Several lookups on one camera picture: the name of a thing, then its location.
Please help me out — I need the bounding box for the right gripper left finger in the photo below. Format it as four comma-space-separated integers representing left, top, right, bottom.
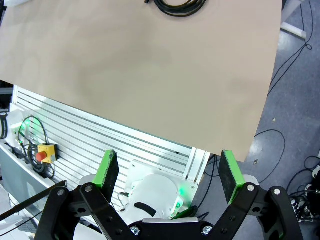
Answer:
33, 149, 141, 240

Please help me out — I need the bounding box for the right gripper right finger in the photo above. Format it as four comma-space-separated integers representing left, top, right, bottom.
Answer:
212, 149, 305, 240

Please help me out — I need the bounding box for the yellow emergency stop button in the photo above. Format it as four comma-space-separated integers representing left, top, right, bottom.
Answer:
35, 143, 59, 165

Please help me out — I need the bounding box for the tangle of power plugs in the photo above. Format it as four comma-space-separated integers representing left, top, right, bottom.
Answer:
286, 156, 320, 223

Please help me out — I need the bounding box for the grey metal cabinet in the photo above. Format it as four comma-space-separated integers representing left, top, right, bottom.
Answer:
0, 143, 51, 208

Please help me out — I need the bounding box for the slotted aluminium base plate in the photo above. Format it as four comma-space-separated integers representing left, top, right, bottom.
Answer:
9, 84, 211, 221

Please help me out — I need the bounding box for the thin black floor cable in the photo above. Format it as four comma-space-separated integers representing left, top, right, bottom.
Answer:
267, 0, 315, 96
254, 129, 287, 185

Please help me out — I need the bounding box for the black emergency stop cable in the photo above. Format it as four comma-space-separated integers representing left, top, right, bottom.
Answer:
17, 115, 57, 180

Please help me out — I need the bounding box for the black USB cable coil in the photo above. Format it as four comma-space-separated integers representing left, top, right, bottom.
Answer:
143, 0, 208, 18

